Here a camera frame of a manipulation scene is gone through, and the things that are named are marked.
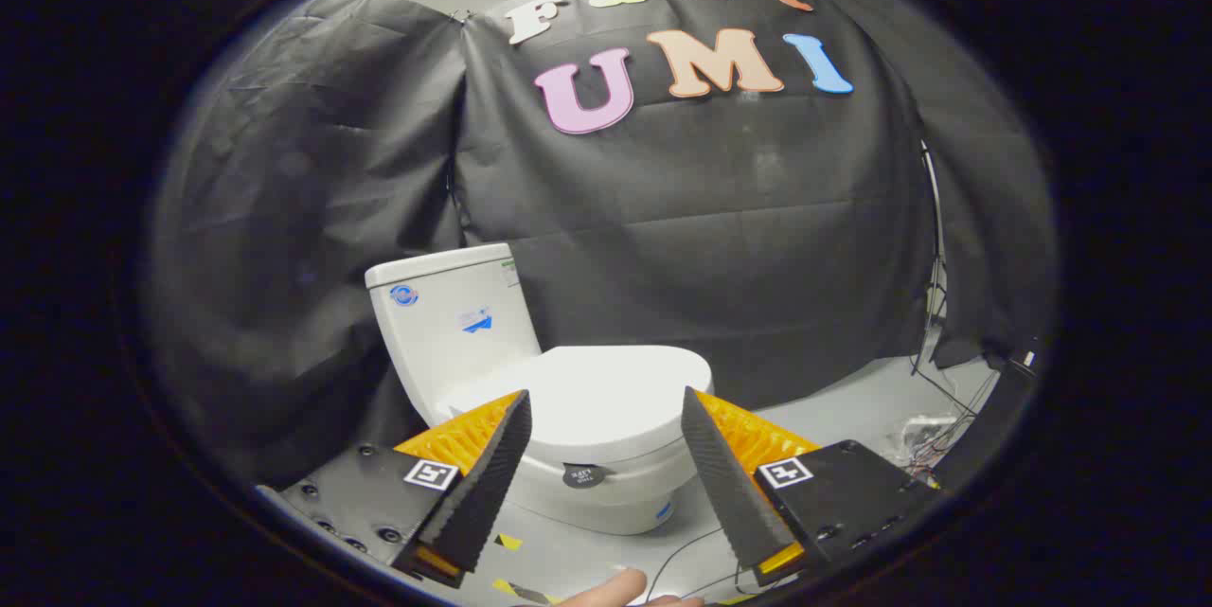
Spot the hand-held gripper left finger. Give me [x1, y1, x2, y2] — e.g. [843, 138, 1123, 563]
[275, 389, 533, 589]

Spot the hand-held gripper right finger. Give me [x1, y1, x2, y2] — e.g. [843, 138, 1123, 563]
[680, 386, 943, 589]

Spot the white toilet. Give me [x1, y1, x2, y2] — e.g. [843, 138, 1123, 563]
[371, 257, 713, 537]

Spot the white toilet tank lid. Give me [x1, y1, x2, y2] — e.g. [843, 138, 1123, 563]
[365, 243, 517, 291]

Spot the yellow black floor tape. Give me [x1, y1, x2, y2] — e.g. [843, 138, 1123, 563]
[490, 531, 569, 606]

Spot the clear plastic wrapper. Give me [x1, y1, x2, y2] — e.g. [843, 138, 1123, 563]
[888, 414, 959, 473]

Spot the black backdrop cloth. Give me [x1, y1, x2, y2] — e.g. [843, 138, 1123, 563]
[142, 0, 1057, 494]

